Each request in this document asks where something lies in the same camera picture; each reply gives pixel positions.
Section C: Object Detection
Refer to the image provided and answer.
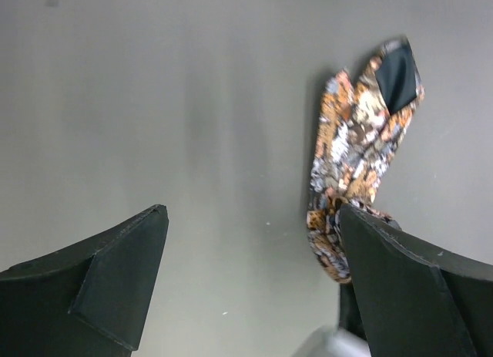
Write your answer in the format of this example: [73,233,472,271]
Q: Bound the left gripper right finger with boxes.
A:
[340,204,492,356]

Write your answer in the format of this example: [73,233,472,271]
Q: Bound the brown floral tie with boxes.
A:
[307,35,424,284]

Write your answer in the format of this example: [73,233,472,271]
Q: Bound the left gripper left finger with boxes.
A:
[1,204,169,357]

